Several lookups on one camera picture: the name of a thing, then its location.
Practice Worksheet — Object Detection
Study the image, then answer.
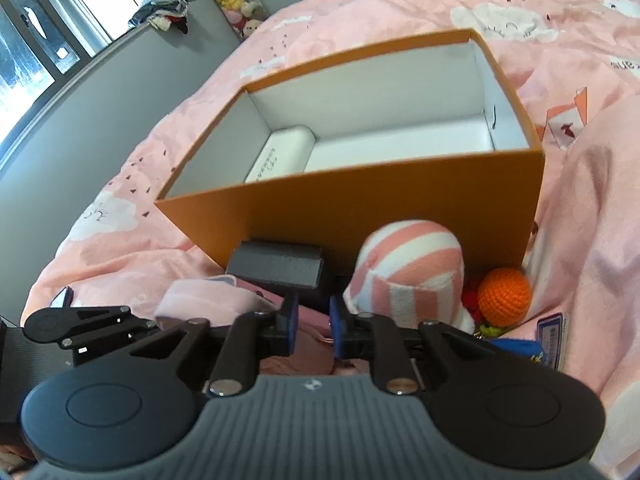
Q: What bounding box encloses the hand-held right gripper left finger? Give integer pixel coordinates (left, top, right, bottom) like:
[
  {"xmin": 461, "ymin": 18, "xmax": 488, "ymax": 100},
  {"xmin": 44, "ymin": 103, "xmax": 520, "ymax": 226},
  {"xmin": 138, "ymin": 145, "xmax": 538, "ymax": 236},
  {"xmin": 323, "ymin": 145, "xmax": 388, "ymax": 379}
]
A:
[{"xmin": 129, "ymin": 294, "xmax": 301, "ymax": 397}]

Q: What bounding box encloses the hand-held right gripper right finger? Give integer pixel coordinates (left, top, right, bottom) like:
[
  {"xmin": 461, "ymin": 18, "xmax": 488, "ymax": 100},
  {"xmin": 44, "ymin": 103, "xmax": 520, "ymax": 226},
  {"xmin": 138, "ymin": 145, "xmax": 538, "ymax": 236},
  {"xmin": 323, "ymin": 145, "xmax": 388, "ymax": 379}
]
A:
[{"xmin": 329, "ymin": 295, "xmax": 482, "ymax": 395}]

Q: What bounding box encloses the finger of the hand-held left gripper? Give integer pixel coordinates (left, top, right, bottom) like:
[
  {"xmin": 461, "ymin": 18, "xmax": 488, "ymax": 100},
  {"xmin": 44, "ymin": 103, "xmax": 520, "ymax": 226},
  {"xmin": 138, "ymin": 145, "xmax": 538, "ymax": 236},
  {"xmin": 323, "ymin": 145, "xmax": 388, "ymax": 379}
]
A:
[{"xmin": 59, "ymin": 305, "xmax": 160, "ymax": 356}]

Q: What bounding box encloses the black rectangular box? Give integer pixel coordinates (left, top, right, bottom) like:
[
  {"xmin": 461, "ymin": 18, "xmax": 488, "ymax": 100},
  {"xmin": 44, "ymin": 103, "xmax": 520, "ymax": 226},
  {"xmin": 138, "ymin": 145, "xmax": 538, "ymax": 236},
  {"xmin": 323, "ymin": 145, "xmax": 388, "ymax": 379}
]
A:
[{"xmin": 226, "ymin": 240, "xmax": 328, "ymax": 292}]

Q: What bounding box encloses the orange cardboard box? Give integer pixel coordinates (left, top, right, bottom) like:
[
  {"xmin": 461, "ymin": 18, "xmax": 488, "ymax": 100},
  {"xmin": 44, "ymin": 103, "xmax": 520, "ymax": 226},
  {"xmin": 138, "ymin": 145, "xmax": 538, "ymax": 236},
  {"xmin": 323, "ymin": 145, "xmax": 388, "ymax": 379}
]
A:
[{"xmin": 154, "ymin": 28, "xmax": 544, "ymax": 281}]

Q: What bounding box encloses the white rectangular box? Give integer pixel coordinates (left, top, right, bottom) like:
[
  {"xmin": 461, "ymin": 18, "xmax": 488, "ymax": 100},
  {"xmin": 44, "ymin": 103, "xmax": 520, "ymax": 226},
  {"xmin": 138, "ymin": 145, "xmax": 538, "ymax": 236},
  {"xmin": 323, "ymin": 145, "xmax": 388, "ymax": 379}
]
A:
[{"xmin": 244, "ymin": 126, "xmax": 316, "ymax": 184}]

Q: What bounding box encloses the blue fabric keychain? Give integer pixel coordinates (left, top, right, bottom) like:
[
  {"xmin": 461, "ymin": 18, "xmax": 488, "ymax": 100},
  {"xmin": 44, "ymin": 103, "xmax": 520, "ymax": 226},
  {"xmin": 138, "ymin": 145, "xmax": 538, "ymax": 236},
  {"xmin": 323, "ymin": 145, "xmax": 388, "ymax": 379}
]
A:
[{"xmin": 486, "ymin": 337, "xmax": 547, "ymax": 367}]

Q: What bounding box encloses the blue bordered card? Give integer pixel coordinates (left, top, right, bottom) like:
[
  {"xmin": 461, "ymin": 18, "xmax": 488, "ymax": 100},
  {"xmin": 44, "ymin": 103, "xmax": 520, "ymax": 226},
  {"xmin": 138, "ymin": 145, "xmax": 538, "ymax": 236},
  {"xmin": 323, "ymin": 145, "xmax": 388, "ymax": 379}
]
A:
[{"xmin": 533, "ymin": 312, "xmax": 572, "ymax": 370}]

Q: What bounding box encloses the pink striped plush toy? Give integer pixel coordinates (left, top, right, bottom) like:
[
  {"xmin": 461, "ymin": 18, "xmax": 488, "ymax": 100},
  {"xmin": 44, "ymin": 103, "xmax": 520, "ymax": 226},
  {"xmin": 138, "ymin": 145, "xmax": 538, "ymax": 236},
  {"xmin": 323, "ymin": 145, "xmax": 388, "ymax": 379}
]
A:
[{"xmin": 343, "ymin": 218, "xmax": 476, "ymax": 333}]

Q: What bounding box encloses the red crochet charm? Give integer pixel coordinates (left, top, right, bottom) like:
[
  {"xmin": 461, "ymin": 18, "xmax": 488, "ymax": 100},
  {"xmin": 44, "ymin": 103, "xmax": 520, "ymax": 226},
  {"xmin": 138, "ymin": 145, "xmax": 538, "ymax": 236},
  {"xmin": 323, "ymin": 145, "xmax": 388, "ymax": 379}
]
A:
[{"xmin": 461, "ymin": 284, "xmax": 485, "ymax": 323}]

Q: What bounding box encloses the orange crochet ball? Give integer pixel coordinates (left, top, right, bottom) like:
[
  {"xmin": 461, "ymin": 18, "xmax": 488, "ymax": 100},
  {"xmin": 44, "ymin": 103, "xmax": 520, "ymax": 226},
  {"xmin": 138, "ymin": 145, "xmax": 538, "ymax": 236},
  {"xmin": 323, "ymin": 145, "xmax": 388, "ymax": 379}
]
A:
[{"xmin": 477, "ymin": 267, "xmax": 532, "ymax": 328}]

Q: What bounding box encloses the window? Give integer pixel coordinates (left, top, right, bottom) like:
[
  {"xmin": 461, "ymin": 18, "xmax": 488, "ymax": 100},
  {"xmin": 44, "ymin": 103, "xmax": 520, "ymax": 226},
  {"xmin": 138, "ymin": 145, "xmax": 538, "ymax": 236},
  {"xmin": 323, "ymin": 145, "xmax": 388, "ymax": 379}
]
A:
[{"xmin": 0, "ymin": 0, "xmax": 168, "ymax": 163}]

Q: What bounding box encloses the pile of clothes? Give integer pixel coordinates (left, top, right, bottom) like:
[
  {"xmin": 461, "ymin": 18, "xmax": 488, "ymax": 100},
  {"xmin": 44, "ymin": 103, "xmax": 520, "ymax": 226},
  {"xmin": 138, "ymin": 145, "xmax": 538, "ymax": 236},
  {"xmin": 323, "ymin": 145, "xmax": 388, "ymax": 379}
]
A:
[{"xmin": 127, "ymin": 0, "xmax": 197, "ymax": 36}]

